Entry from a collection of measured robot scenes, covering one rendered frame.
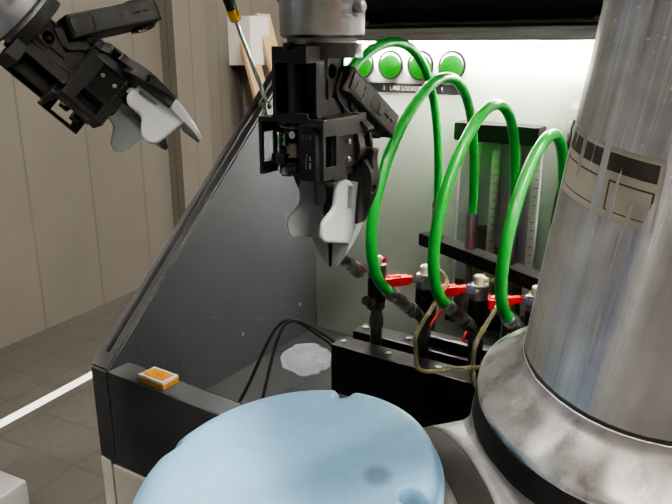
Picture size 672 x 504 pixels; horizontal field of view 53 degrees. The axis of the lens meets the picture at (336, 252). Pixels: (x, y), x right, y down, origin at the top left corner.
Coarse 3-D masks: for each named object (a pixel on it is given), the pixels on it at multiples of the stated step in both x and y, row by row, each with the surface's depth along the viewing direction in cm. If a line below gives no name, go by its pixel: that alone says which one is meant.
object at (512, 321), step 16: (544, 144) 77; (560, 144) 84; (528, 160) 76; (560, 160) 86; (528, 176) 75; (560, 176) 88; (512, 208) 73; (512, 224) 73; (512, 240) 73; (496, 272) 74; (496, 288) 74; (496, 304) 76; (512, 320) 78
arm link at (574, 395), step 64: (640, 0) 19; (640, 64) 19; (576, 128) 22; (640, 128) 19; (576, 192) 22; (640, 192) 20; (576, 256) 22; (640, 256) 20; (576, 320) 23; (640, 320) 21; (512, 384) 26; (576, 384) 23; (640, 384) 22; (512, 448) 25; (576, 448) 23; (640, 448) 23
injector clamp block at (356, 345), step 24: (360, 336) 107; (384, 336) 105; (408, 336) 104; (336, 360) 103; (360, 360) 100; (384, 360) 97; (408, 360) 97; (432, 360) 97; (456, 360) 98; (336, 384) 104; (360, 384) 101; (384, 384) 99; (408, 384) 96; (432, 384) 94; (456, 384) 92; (408, 408) 97; (432, 408) 95; (456, 408) 93
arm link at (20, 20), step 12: (0, 0) 65; (12, 0) 65; (24, 0) 66; (36, 0) 67; (0, 12) 65; (12, 12) 65; (24, 12) 66; (36, 12) 67; (0, 24) 66; (12, 24) 66; (24, 24) 67; (0, 36) 67; (12, 36) 67
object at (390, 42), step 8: (384, 40) 91; (392, 40) 92; (400, 40) 94; (368, 48) 88; (376, 48) 89; (384, 48) 91; (408, 48) 96; (416, 48) 98; (368, 56) 88; (416, 56) 99; (352, 64) 85; (360, 64) 86; (424, 64) 101; (424, 72) 102; (424, 80) 104; (432, 96) 106; (432, 104) 107; (432, 112) 108; (432, 120) 109; (440, 120) 109; (440, 128) 109; (440, 136) 110; (440, 144) 110; (440, 152) 111; (440, 160) 111; (440, 168) 112; (440, 176) 112; (440, 184) 113
